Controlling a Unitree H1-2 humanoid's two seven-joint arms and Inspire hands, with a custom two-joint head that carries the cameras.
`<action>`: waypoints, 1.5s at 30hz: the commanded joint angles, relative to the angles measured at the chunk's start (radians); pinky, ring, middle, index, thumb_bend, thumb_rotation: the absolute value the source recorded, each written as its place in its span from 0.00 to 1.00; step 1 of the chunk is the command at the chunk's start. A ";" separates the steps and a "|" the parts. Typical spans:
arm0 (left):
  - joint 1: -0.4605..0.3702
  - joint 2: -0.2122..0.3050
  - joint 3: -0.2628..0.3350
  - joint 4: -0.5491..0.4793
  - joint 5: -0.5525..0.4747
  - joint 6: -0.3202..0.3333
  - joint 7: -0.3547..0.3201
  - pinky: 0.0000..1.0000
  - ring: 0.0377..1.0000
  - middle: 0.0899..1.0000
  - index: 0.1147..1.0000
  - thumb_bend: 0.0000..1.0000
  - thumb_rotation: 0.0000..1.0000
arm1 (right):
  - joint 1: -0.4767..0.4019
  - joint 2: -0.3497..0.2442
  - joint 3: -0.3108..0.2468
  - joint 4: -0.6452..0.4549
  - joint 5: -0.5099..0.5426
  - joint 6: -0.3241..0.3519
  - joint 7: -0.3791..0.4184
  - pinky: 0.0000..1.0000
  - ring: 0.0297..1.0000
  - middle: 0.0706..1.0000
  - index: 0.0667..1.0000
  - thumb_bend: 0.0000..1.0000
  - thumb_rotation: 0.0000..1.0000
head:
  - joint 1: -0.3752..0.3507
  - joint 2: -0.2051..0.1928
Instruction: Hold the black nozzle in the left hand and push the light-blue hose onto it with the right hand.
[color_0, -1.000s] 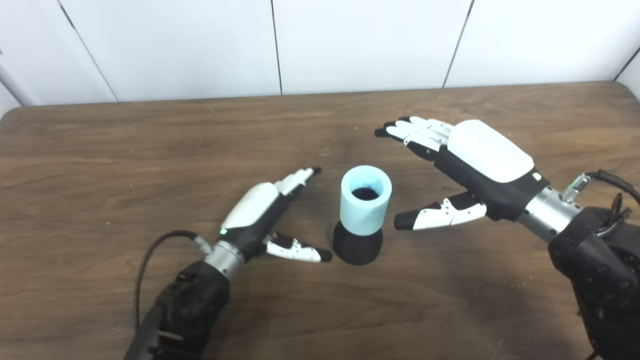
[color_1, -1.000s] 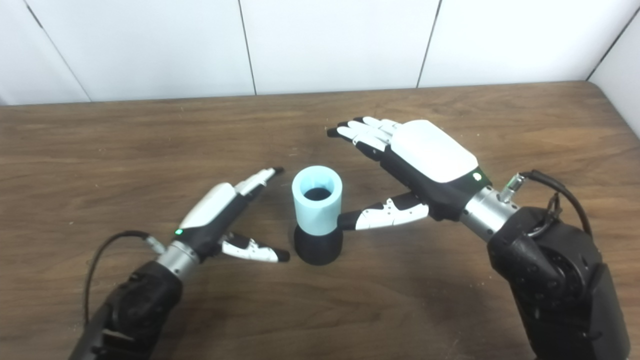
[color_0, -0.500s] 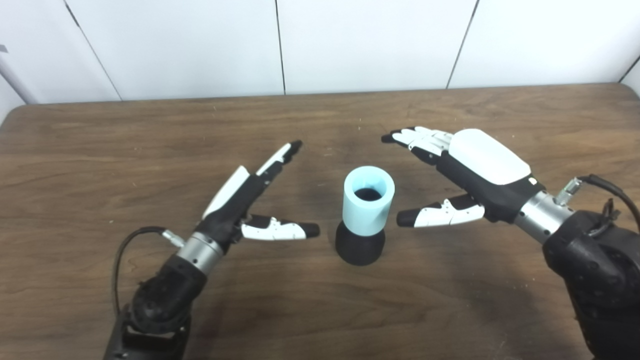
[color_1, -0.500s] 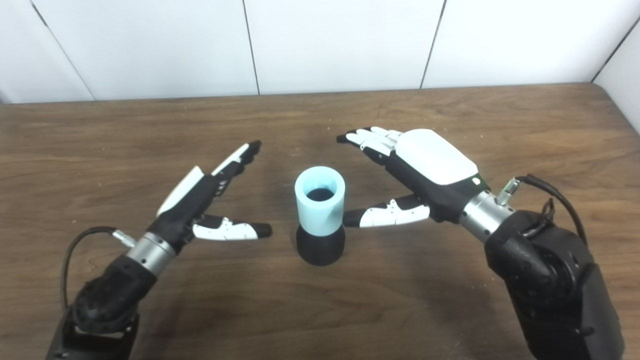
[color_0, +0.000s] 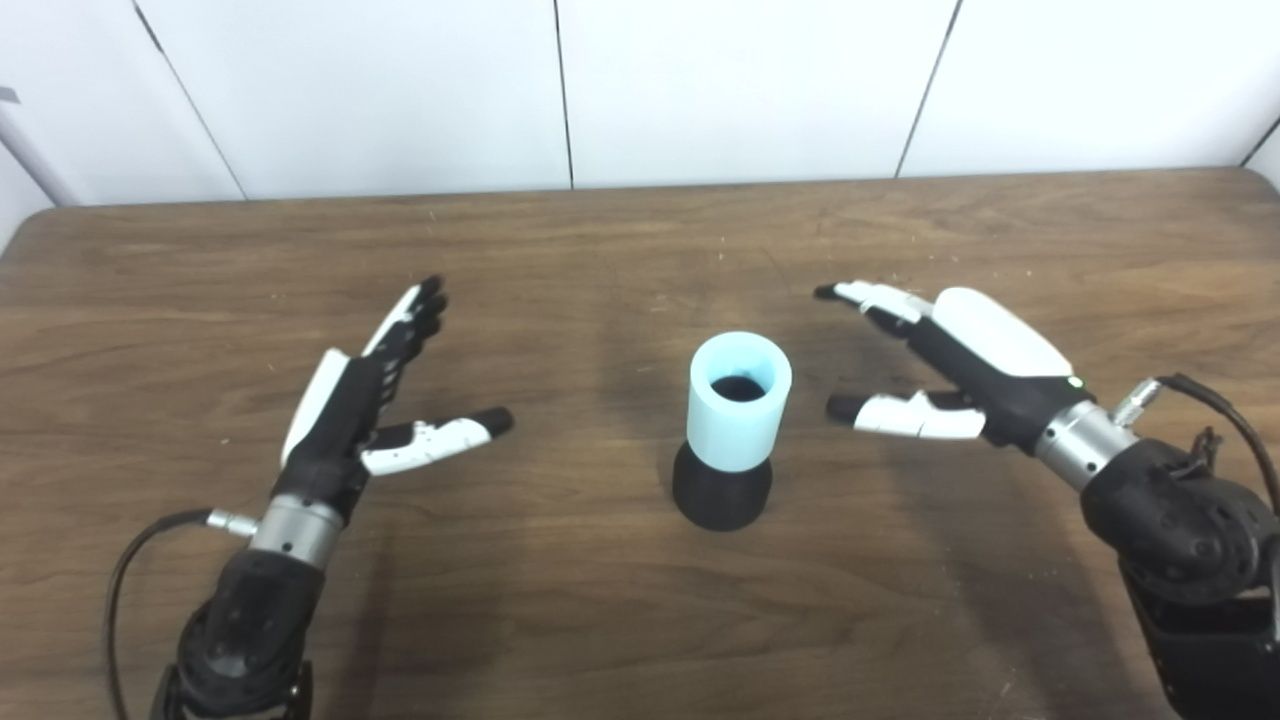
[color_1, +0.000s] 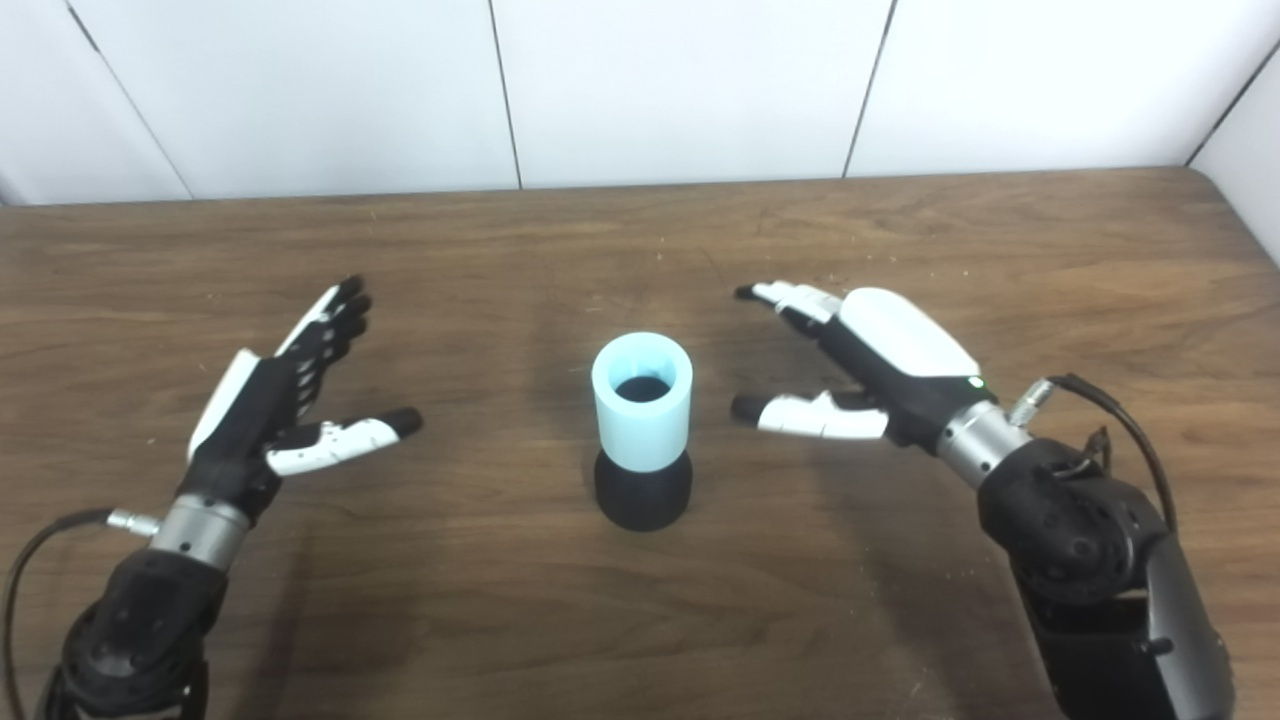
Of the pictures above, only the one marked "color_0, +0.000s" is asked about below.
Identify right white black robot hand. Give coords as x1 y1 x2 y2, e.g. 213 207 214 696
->
813 281 1096 456

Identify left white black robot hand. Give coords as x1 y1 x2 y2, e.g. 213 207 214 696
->
270 276 515 526

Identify light-blue hose piece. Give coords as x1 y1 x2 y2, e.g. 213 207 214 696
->
687 331 793 473

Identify black nozzle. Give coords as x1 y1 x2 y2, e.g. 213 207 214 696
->
672 375 774 532

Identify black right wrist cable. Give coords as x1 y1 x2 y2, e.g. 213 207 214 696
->
1112 373 1280 521

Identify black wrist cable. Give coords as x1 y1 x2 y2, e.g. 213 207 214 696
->
104 508 259 720
1112 373 1280 521

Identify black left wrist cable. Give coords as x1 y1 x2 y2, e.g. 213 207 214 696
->
104 508 259 720

